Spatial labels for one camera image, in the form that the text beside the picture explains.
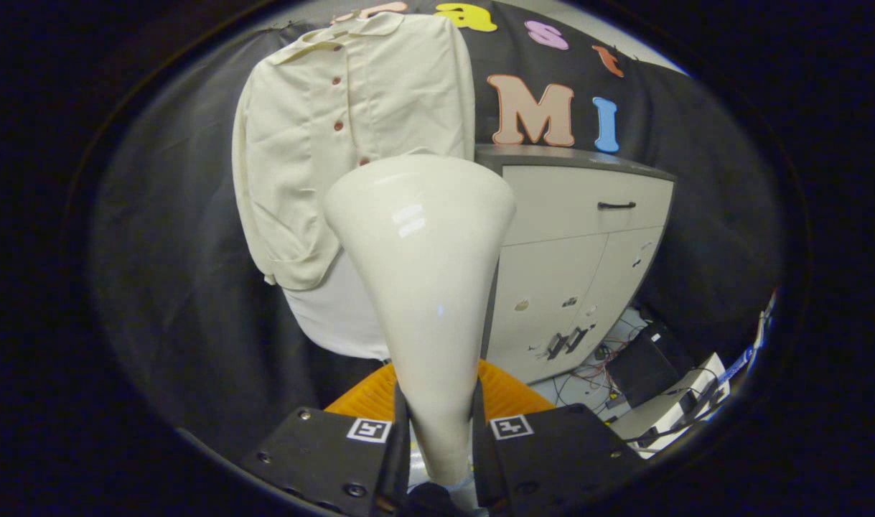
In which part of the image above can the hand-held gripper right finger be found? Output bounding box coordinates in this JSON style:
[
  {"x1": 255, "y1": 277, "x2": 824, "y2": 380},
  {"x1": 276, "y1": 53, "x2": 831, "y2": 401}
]
[{"x1": 472, "y1": 359, "x2": 647, "y2": 512}]

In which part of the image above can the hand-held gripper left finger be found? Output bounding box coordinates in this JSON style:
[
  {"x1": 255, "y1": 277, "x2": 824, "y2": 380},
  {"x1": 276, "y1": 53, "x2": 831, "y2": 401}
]
[{"x1": 238, "y1": 361, "x2": 411, "y2": 517}]

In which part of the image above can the white garment steamer head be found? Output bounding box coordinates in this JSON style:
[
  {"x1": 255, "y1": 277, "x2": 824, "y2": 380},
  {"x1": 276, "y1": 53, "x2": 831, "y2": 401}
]
[{"x1": 322, "y1": 154, "x2": 517, "y2": 485}]

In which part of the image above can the cream button shirt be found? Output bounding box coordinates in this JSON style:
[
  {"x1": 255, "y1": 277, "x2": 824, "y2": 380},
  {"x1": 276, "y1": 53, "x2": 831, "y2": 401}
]
[{"x1": 231, "y1": 12, "x2": 477, "y2": 292}]

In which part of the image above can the white box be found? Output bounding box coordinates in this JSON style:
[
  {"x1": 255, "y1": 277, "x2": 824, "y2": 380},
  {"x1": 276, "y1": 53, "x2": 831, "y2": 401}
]
[{"x1": 609, "y1": 352, "x2": 731, "y2": 459}]

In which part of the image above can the black box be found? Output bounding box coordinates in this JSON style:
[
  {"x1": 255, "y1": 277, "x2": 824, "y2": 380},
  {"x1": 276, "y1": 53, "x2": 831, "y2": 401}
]
[{"x1": 606, "y1": 323, "x2": 696, "y2": 409}]

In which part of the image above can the white hanging board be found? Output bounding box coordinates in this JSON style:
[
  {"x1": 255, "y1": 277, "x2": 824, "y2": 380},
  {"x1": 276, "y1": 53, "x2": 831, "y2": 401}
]
[{"x1": 283, "y1": 251, "x2": 391, "y2": 360}]

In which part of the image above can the grey beige cabinet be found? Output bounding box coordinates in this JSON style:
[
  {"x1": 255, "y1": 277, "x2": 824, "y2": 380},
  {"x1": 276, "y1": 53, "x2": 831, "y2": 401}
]
[{"x1": 473, "y1": 144, "x2": 677, "y2": 385}]

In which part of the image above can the blue and white strip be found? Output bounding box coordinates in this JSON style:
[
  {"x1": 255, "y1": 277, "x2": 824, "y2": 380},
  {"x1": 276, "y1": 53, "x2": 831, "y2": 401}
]
[{"x1": 717, "y1": 287, "x2": 777, "y2": 385}]

